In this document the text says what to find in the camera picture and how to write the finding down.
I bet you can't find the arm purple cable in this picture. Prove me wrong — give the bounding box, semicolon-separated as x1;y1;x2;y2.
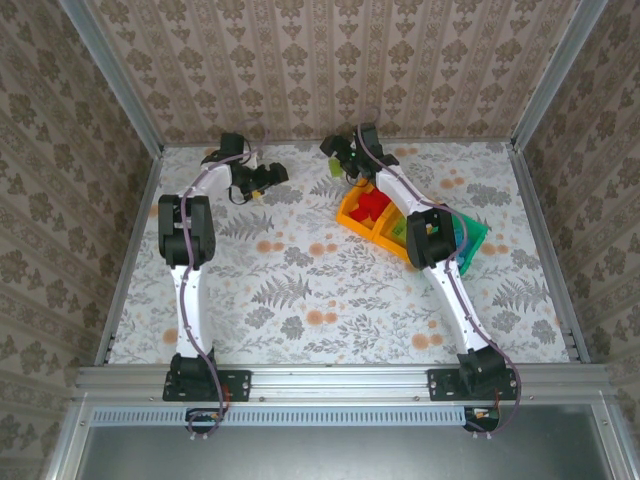
180;118;272;444
353;107;524;441

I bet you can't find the green plastic bin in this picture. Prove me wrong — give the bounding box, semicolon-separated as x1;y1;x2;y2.
438;209;491;277

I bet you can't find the aluminium mounting rail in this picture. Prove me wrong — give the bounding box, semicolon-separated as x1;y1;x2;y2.
74;363;610;404

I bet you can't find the grey metal panel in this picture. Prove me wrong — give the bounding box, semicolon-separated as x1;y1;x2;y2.
74;404;619;480

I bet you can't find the aluminium frame post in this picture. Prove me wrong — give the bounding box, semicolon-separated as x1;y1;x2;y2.
57;0;166;154
508;0;610;151

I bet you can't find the left thin black cable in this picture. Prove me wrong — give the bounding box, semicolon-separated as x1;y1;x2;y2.
226;182;252;206

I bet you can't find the slotted white cable duct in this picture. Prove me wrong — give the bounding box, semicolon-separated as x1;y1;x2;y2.
92;407;469;427

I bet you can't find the orange plastic bin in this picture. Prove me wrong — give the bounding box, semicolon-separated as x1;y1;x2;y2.
372;204;419;267
335;182;397;242

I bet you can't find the black cable connector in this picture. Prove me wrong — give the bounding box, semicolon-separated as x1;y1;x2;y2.
185;407;226;435
463;405;501;434

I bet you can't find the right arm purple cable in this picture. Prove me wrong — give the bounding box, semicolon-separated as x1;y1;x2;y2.
353;107;524;441

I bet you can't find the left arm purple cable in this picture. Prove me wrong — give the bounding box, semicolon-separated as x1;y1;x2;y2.
180;118;272;444

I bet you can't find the aluminium side rail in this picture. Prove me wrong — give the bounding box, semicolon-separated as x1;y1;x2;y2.
93;147;166;366
505;143;592;365

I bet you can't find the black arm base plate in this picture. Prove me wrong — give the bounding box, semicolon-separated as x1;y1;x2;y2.
162;368;252;403
427;368;521;403

